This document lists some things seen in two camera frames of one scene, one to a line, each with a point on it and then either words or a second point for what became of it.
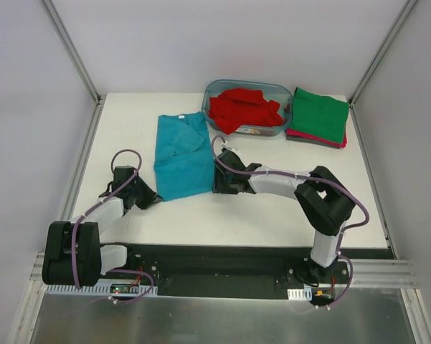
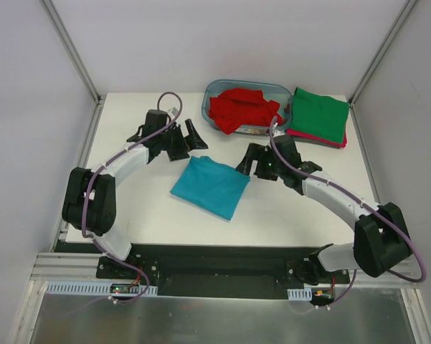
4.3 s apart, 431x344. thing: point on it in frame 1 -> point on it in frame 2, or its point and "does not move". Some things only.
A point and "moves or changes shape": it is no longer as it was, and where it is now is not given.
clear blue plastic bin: x=273 y=91 does not move
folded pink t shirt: x=290 y=132 does not move
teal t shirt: x=183 y=160 moves or changes shape
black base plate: x=225 y=270 does not move
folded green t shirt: x=320 y=115 does not move
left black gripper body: x=140 y=193 -> x=179 y=141
